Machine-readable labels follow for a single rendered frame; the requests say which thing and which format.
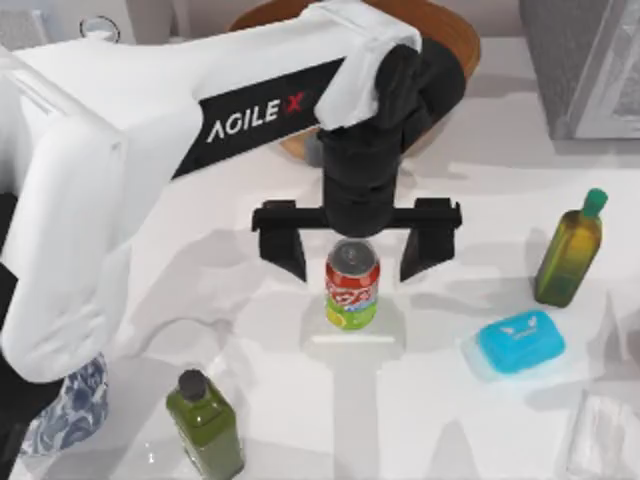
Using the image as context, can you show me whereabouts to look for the red and green can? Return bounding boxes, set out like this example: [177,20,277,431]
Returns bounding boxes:
[324,238,382,333]

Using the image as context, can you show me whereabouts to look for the blue soap box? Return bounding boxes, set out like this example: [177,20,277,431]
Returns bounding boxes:
[459,308,569,384]

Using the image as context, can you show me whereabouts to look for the olive bottle with green cap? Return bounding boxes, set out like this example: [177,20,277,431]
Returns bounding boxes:
[533,187,610,308]

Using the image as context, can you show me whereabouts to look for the green bottle with black cap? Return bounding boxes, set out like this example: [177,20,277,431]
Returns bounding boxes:
[165,369,243,480]

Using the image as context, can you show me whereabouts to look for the round wooden basket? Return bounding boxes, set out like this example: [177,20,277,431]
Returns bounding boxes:
[226,0,483,162]

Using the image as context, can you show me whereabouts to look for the grey cabinet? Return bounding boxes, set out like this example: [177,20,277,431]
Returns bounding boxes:
[517,0,640,145]

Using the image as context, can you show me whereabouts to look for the blue and white patterned cup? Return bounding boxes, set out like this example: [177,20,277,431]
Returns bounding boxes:
[19,351,111,459]

